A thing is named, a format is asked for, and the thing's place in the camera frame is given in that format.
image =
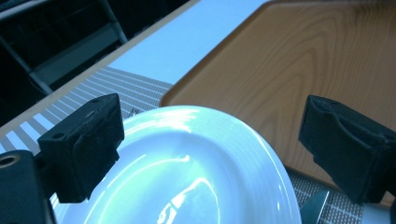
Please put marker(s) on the brown wooden tray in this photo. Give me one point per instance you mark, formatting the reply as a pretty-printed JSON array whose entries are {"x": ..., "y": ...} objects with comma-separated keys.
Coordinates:
[{"x": 295, "y": 77}]

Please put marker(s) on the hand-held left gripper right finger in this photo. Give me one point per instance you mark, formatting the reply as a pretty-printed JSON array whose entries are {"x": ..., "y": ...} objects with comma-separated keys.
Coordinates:
[{"x": 345, "y": 146}]

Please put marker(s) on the grey striped woven placemat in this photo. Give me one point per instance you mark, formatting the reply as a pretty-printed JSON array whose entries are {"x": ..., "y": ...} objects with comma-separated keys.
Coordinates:
[{"x": 124, "y": 90}]

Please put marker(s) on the white ceramic plate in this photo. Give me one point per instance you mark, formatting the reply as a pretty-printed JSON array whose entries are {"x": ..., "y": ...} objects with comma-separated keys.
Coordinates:
[{"x": 186, "y": 174}]

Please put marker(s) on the grey metal stand frame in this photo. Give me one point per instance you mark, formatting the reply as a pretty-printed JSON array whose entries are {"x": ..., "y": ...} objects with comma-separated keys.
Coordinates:
[{"x": 62, "y": 53}]

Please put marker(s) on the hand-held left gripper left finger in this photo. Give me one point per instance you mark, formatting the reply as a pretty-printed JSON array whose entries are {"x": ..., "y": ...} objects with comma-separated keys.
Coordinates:
[{"x": 79, "y": 146}]

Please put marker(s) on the silver metal cutlery piece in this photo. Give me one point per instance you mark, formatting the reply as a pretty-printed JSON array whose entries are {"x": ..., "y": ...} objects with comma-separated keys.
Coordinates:
[{"x": 314, "y": 209}]

